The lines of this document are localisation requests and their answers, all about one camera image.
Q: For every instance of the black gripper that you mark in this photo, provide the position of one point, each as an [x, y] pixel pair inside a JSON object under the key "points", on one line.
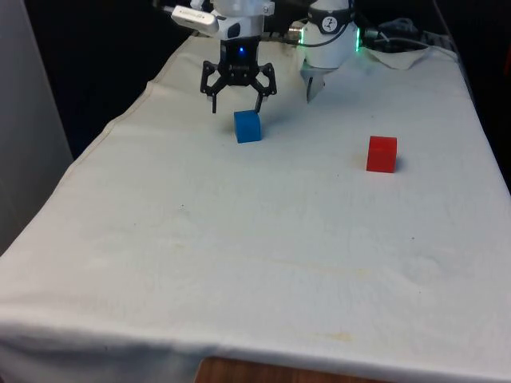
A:
{"points": [[239, 60]]}

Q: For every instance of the blue cube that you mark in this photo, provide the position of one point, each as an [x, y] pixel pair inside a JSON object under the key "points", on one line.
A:
{"points": [[247, 127]]}

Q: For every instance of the red cube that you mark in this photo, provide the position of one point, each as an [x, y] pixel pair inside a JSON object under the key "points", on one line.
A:
{"points": [[381, 155]]}

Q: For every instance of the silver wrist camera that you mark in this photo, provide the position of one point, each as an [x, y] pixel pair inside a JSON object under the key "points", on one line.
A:
{"points": [[195, 18]]}

